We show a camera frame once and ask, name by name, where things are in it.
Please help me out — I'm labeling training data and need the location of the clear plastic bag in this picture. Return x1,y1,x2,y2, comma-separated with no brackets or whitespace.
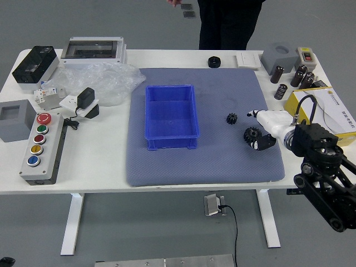
41,61,147,107

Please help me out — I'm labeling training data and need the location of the grey block with round hole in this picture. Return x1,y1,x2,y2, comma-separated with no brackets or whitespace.
260,42,300,76

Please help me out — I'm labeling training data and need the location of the big black gear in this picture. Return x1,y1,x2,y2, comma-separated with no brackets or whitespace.
244,126,261,144

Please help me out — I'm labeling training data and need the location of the white wall switch plate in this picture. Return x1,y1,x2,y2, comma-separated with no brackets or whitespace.
236,52,262,70

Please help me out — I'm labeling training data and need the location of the black round nut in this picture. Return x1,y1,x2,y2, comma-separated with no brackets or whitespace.
207,56,223,68

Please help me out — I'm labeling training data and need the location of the yellow white cardboard box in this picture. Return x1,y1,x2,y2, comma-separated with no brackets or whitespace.
283,86,356,147

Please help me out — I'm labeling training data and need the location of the grey block with square hole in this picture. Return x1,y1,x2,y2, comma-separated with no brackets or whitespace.
0,98,37,144

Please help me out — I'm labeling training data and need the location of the grey five-button control box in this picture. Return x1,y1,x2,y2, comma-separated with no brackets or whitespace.
19,111,67,185

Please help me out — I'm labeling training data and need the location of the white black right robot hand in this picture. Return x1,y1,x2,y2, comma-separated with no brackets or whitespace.
246,109,293,152

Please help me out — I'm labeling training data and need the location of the white circuit breaker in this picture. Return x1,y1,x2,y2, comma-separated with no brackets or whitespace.
33,86,68,105

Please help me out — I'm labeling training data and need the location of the blue plastic box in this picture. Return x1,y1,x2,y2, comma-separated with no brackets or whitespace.
144,85,201,151

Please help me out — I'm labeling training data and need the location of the black lid enclosure box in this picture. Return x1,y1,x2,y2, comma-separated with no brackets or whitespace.
11,45,60,91

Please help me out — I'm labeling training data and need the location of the white table leg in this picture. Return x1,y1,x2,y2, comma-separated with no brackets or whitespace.
60,192,85,256
255,189,282,249

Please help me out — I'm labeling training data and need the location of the grey metal plate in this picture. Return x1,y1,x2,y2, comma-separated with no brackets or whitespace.
94,253,236,267

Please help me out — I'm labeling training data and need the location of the black adapter cable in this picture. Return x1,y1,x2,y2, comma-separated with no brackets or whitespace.
63,106,82,130

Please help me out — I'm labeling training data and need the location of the silver floor socket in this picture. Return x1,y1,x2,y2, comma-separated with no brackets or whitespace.
203,194,228,217

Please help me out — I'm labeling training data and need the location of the grey switch box red button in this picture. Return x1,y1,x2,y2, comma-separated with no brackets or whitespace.
294,46,320,71

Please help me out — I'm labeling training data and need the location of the person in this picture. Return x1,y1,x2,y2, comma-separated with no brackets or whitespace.
198,0,263,51

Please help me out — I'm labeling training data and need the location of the blue-grey mat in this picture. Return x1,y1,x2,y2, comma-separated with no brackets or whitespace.
125,67,286,187

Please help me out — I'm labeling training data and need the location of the black floor cable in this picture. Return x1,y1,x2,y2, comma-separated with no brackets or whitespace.
218,204,240,265

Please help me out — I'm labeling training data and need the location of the clear lid distribution box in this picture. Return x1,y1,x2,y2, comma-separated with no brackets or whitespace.
60,36,128,69

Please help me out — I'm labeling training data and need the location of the black power adapter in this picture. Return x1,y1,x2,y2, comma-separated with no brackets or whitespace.
76,87,96,110

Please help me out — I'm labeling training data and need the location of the white socket plate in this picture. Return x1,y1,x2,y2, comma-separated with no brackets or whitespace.
58,94,100,120

